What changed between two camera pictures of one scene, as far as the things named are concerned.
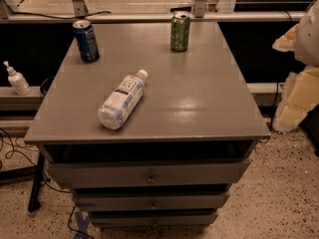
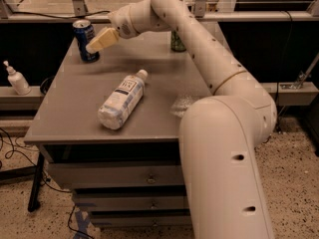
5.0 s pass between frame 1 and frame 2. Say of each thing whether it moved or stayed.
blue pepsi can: stayed
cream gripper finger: moved
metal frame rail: stayed
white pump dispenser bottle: stayed
